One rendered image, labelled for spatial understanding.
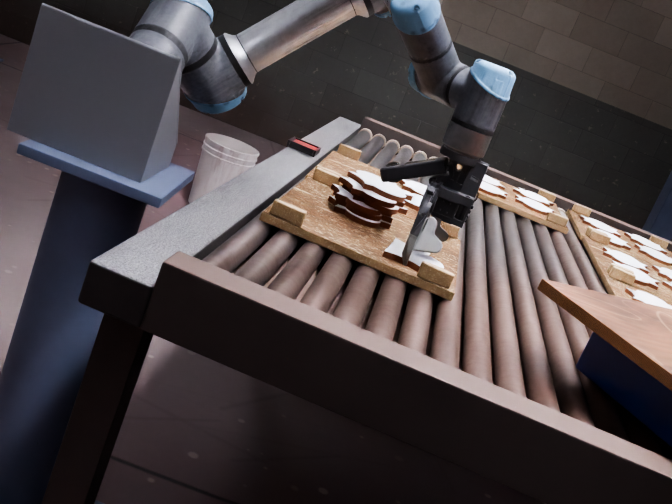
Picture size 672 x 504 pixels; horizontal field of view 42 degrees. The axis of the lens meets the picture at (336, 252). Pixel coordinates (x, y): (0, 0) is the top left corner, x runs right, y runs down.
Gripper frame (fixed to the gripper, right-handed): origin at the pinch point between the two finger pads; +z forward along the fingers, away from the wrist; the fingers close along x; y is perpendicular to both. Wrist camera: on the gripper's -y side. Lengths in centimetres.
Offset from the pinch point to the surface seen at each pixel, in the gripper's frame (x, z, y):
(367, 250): -6.2, 0.6, -6.0
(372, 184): 14.1, -6.3, -12.0
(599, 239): 104, 0, 42
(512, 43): 559, -46, -23
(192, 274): -54, -1, -19
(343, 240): -6.6, 0.6, -10.4
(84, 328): -1, 39, -53
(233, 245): -28.9, 2.0, -22.4
